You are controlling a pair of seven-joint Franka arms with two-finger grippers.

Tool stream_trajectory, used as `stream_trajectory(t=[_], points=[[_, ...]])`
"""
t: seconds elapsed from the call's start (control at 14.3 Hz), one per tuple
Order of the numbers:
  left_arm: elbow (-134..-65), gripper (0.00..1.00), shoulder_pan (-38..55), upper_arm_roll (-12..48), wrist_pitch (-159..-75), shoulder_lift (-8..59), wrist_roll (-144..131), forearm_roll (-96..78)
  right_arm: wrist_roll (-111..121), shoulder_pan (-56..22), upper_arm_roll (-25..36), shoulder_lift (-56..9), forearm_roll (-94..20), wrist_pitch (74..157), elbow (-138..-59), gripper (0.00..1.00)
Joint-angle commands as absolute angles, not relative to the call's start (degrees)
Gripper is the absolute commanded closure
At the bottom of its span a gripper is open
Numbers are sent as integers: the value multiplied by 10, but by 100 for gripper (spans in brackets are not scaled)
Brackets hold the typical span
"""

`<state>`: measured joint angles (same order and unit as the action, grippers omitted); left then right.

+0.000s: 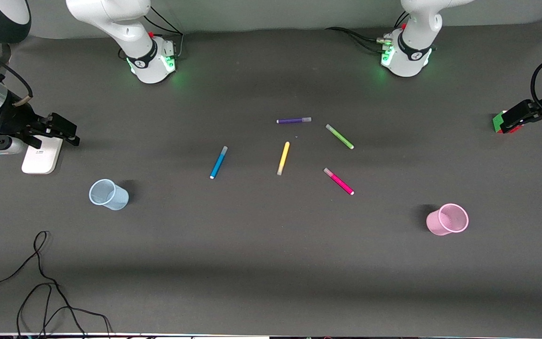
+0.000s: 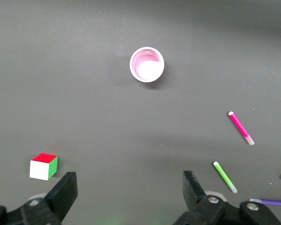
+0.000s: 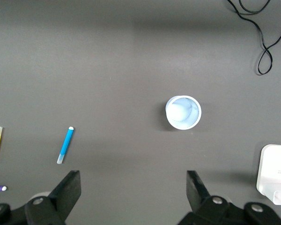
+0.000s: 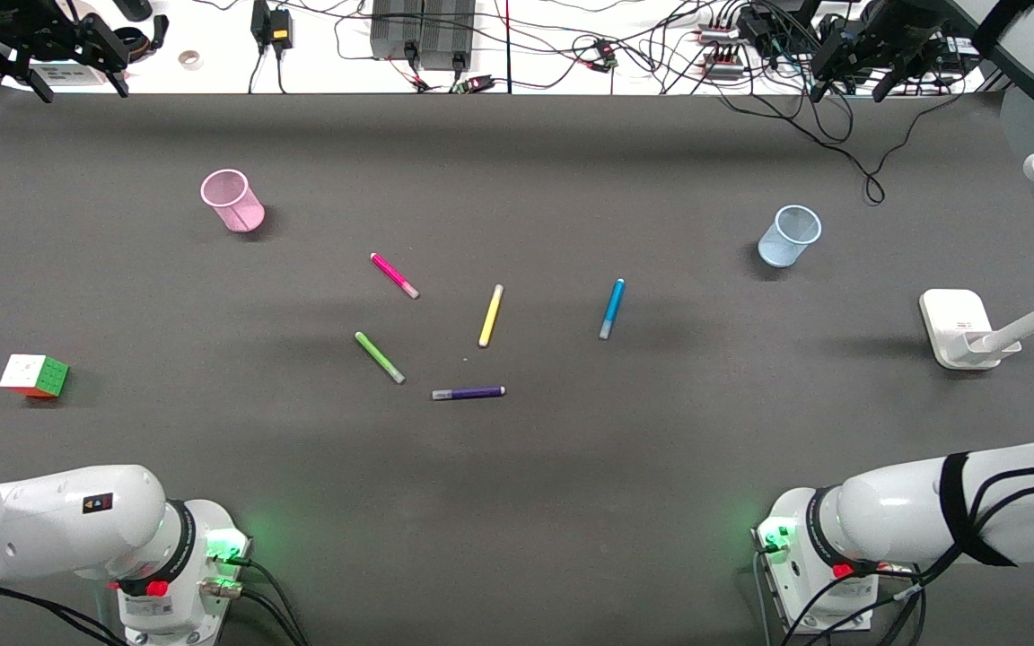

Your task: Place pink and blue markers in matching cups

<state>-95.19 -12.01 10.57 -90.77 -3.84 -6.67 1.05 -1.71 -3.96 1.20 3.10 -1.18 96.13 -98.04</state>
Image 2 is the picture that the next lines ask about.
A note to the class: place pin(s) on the purple marker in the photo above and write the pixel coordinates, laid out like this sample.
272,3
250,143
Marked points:
270,202

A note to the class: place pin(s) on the pink mesh cup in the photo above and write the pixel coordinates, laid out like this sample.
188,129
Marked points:
147,66

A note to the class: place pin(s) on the Rubik's cube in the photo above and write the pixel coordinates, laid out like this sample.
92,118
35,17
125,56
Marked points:
43,167

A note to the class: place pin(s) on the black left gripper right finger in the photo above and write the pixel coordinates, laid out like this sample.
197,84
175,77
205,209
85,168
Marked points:
194,194

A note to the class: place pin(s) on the green marker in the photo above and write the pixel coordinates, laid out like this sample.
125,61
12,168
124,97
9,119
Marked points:
224,177

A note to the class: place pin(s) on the pink marker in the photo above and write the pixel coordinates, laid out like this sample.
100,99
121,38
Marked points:
240,127

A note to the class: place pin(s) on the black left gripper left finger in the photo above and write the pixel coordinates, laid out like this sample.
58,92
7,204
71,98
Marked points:
61,194

